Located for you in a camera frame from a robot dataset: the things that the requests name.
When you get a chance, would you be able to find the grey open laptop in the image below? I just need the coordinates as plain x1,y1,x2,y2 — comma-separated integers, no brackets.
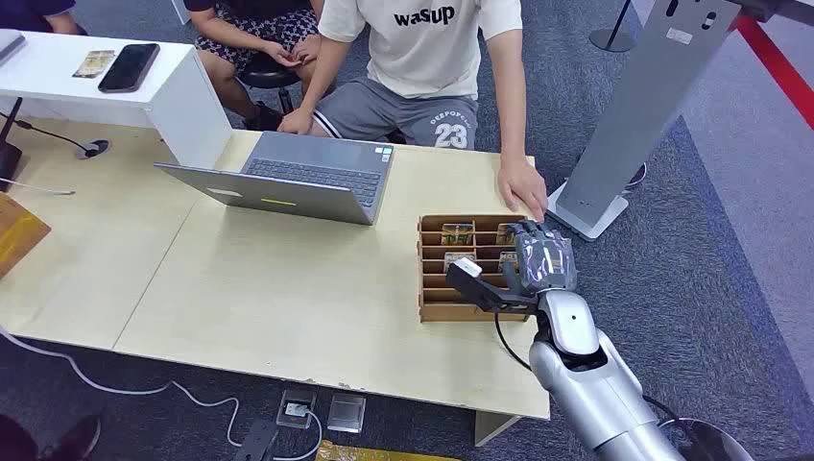
154,131,396,227

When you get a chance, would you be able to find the black round stool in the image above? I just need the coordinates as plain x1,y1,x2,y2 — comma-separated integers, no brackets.
235,53,301,116

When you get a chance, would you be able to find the person's left hand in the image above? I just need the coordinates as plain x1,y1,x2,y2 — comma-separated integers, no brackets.
496,157,550,223

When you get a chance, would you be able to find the metal floor socket cover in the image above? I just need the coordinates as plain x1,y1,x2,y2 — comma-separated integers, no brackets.
326,392,369,435

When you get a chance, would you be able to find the black shoe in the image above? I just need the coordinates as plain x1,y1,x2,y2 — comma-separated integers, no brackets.
0,414,103,461

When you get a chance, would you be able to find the grey desk cable grommet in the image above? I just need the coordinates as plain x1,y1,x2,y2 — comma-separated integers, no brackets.
74,138,111,161

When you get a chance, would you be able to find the person's hand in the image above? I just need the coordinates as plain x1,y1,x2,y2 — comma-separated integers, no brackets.
496,157,550,223
276,107,315,136

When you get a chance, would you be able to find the white floor cable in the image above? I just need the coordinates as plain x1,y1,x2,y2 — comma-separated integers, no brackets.
0,327,324,461

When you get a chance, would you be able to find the thin black cable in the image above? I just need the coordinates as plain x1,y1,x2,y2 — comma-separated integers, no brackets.
0,110,97,155

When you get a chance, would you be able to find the black camera cable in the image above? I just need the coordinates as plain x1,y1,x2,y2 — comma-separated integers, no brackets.
493,313,533,373

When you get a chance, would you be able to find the black smartphone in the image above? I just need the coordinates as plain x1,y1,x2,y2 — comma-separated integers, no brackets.
97,42,162,95

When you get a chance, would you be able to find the grey kiosk stand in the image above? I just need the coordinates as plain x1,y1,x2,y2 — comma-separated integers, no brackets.
545,0,743,242

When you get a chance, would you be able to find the black wrist camera, pale box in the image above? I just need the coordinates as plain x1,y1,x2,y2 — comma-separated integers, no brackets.
444,256,540,317

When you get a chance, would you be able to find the seated person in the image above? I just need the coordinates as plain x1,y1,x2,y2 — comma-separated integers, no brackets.
183,0,326,133

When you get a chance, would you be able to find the person in dark top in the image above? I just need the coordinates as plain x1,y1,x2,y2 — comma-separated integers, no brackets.
0,0,88,36

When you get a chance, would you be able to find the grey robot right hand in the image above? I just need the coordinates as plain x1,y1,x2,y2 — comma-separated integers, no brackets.
501,219,579,299

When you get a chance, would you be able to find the person's right hand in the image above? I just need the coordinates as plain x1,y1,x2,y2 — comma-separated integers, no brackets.
276,107,315,136

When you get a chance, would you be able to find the thin white desk cable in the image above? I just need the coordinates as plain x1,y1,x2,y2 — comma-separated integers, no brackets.
0,177,77,197

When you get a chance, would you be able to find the black monitor stand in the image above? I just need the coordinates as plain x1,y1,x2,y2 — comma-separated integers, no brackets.
0,96,25,193

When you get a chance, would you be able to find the black stanchion post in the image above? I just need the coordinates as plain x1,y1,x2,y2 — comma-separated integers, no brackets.
588,0,637,54

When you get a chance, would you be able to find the wooden slotted card holder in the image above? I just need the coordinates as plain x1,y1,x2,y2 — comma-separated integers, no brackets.
417,213,532,325

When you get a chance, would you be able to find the open floor socket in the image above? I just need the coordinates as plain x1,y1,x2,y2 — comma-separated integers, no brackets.
275,388,319,430

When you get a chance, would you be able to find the brown wooden box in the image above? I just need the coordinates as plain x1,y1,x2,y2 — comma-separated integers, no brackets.
0,193,53,279

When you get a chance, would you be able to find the red barrier belt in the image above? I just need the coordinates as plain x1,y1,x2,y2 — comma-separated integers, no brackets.
730,12,814,131

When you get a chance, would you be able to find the white desk riser shelf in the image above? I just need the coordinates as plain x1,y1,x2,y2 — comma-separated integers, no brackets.
0,30,234,171

